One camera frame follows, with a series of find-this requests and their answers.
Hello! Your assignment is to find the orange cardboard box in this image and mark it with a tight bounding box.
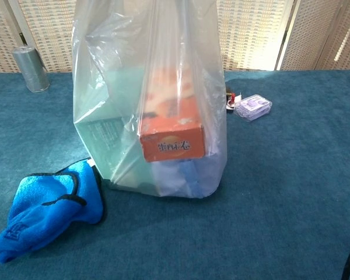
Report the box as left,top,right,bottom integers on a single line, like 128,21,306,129
139,66,207,163

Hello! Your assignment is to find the blue white packet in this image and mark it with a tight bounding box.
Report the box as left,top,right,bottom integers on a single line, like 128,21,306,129
151,156,219,198

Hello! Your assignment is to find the teal cardboard box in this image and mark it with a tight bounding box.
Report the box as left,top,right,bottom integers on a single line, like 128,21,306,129
75,69,155,193

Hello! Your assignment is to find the translucent plastic bag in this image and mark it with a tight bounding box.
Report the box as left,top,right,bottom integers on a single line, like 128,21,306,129
72,0,229,200

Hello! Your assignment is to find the small red black object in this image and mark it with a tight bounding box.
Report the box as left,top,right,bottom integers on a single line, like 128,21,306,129
226,90,243,111

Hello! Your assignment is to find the clear purple plastic case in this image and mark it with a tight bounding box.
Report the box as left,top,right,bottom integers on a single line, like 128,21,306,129
233,94,273,123

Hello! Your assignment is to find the teal table cover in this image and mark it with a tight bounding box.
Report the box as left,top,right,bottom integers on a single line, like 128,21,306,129
0,69,350,280

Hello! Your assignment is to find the woven folding screen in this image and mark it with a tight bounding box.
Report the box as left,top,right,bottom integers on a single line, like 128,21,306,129
0,0,350,75

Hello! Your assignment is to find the blue cloth with black trim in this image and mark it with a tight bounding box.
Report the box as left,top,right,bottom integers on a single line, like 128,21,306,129
0,157,108,263

